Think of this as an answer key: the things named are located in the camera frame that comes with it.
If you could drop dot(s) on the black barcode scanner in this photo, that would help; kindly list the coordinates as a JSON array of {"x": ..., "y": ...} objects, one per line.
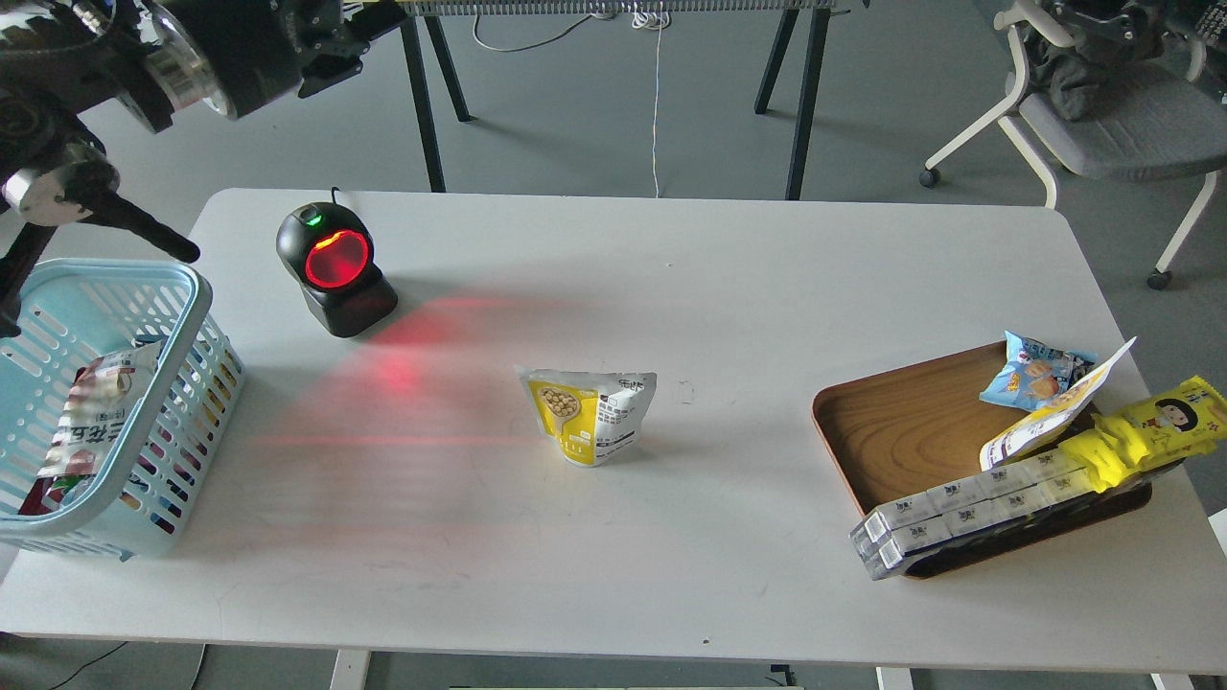
[{"x": 326, "y": 247}]

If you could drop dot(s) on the wooden oval tray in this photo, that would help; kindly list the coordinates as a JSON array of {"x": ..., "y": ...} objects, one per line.
[{"x": 897, "y": 433}]

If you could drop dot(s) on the red white snack bag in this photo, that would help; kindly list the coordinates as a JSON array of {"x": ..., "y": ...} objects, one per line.
[{"x": 99, "y": 403}]

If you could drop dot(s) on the silver boxed snack row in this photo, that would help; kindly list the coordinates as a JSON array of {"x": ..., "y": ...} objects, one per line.
[{"x": 902, "y": 532}]

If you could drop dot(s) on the grey office chair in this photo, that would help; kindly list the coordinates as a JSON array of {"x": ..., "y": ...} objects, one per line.
[{"x": 1108, "y": 89}]

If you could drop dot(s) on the yellow snack package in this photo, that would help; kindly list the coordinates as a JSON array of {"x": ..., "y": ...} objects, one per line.
[{"x": 1148, "y": 435}]

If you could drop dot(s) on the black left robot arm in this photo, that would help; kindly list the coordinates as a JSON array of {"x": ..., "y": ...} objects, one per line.
[{"x": 61, "y": 58}]

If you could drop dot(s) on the blue snack bag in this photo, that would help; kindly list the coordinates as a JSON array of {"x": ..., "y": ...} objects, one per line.
[{"x": 1035, "y": 374}]

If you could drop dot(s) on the light blue plastic basket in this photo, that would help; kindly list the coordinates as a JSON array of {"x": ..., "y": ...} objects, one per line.
[{"x": 73, "y": 311}]

